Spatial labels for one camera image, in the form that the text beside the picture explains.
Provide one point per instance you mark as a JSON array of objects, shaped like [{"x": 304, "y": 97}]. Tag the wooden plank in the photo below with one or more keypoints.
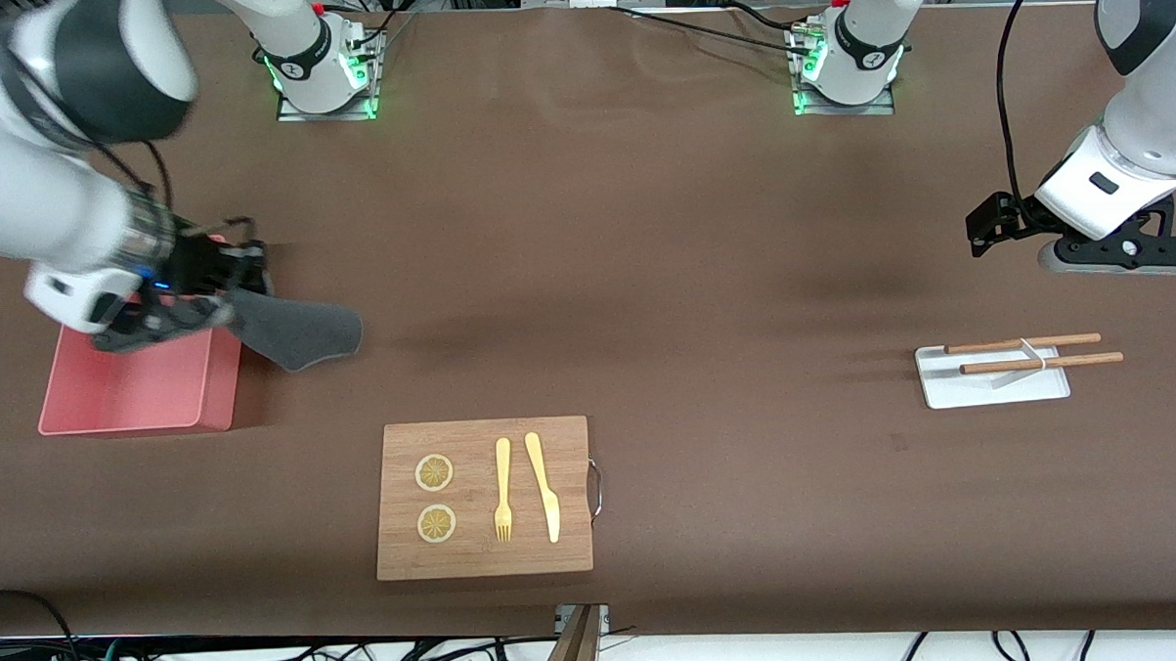
[{"x": 575, "y": 654}]

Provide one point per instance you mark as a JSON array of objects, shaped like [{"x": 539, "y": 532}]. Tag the pink plastic bin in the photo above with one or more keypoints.
[{"x": 130, "y": 390}]

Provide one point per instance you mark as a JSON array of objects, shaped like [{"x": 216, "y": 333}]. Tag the wooden cutting board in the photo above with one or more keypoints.
[{"x": 479, "y": 559}]

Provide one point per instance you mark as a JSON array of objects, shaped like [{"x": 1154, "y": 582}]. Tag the yellow plastic knife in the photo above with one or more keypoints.
[{"x": 545, "y": 489}]

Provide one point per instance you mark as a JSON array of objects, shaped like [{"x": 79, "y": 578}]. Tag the toy lemon slice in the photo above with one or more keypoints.
[
  {"x": 434, "y": 473},
  {"x": 436, "y": 524}
]

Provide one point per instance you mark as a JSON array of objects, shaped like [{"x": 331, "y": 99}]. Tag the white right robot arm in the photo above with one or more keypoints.
[{"x": 16, "y": 194}]

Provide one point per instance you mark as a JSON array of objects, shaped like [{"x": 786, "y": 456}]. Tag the yellow plastic fork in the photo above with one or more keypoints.
[{"x": 503, "y": 470}]

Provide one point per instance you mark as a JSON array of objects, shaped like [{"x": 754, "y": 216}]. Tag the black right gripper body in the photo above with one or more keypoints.
[{"x": 194, "y": 262}]

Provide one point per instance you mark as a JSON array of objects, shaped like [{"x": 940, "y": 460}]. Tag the white cloth rack base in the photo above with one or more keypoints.
[{"x": 952, "y": 391}]

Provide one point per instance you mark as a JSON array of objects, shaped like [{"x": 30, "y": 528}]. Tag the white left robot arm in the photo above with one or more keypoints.
[{"x": 1158, "y": 125}]

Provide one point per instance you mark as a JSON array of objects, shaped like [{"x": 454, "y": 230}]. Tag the small metal bracket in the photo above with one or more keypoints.
[{"x": 562, "y": 620}]

